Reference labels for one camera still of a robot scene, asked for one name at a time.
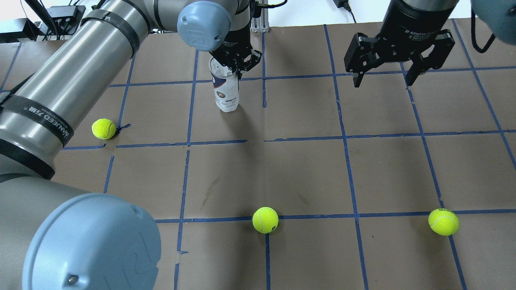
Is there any black power adapter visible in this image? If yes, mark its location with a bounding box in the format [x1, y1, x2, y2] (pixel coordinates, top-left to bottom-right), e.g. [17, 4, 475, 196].
[333, 0, 357, 23]

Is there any tennis ball left near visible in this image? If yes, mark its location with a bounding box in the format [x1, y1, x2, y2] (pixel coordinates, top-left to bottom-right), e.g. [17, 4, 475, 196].
[92, 118, 117, 140]

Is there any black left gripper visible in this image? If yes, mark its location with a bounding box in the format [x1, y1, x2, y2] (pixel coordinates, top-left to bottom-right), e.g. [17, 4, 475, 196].
[210, 19, 263, 79]

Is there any tennis ball right side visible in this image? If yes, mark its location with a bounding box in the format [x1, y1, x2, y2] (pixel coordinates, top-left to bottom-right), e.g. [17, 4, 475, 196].
[428, 208, 460, 236]

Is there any aluminium frame post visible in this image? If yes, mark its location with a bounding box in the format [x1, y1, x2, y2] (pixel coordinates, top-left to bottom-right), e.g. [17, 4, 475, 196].
[250, 0, 270, 33]

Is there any tennis ball centre near bases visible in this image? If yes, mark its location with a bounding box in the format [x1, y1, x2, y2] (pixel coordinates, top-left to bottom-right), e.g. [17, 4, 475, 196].
[252, 206, 279, 234]

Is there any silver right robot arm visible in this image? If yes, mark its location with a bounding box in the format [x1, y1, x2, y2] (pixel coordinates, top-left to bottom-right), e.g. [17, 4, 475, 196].
[343, 0, 515, 87]

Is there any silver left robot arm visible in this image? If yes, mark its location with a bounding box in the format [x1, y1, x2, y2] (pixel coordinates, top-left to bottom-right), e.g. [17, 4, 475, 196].
[1, 0, 250, 290]

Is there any clear tennis ball can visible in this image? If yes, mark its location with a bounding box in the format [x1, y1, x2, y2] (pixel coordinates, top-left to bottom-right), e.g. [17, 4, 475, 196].
[209, 57, 240, 113]

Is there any black electronics box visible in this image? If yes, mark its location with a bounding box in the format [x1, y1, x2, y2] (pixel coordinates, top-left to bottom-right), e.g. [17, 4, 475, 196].
[38, 5, 85, 35]

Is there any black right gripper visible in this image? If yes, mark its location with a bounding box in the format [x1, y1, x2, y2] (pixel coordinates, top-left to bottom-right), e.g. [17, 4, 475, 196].
[343, 0, 456, 88]

